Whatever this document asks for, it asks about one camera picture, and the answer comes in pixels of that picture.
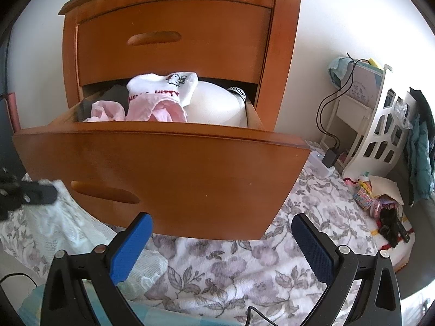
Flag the light blue cloth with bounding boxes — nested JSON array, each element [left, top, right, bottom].
[[17, 285, 248, 326]]

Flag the pink underwear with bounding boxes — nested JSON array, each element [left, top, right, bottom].
[[82, 95, 188, 123]]

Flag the teal jacket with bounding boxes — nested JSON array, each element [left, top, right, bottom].
[[406, 110, 435, 201]]

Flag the black jacket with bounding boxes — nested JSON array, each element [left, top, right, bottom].
[[409, 88, 435, 133]]

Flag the dark blue panel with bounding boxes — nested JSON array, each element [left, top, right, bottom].
[[0, 95, 17, 167]]

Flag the grey sofa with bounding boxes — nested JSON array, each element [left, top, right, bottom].
[[391, 156, 435, 272]]

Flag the black underwear with waistband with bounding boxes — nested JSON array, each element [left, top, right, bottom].
[[227, 86, 247, 104]]

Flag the black charger adapter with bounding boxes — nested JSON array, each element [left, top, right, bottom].
[[322, 148, 340, 168]]

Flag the teal cloth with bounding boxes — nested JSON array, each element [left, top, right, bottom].
[[328, 57, 356, 87]]

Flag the white power strip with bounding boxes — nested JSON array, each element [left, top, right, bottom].
[[307, 141, 335, 177]]

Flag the white printed sock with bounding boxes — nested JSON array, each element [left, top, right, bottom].
[[127, 71, 199, 107]]

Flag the white paper sheet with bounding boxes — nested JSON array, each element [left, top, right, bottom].
[[369, 175, 403, 204]]

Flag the white plastic laundry basket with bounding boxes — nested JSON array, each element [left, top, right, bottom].
[[321, 56, 413, 180]]

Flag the pile of colourful toys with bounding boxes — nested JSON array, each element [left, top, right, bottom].
[[343, 175, 403, 218]]

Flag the pink object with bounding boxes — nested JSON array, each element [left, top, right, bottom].
[[7, 92, 21, 133]]

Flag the striped crocheted mat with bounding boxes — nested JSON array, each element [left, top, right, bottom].
[[372, 215, 417, 272]]

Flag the black toy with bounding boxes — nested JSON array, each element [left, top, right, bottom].
[[378, 207, 412, 248]]

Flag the wooden nightstand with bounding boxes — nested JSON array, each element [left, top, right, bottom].
[[58, 0, 310, 133]]

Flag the closed wooden drawer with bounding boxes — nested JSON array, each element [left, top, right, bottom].
[[75, 0, 274, 87]]

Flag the black charger cable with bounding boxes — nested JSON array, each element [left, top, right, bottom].
[[318, 59, 366, 150], [330, 52, 356, 151]]

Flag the white lace cloth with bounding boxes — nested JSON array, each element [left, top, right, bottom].
[[7, 180, 169, 299]]

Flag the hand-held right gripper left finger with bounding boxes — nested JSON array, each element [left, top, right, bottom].
[[44, 211, 153, 326]]

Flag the floral blanket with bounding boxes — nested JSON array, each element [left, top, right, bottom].
[[0, 143, 390, 326]]

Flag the clear plastic bag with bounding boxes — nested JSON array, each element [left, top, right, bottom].
[[394, 97, 413, 130]]

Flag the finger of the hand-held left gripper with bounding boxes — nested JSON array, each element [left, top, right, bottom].
[[18, 179, 58, 206]]

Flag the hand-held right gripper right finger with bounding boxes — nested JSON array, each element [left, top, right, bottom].
[[291, 213, 403, 326]]

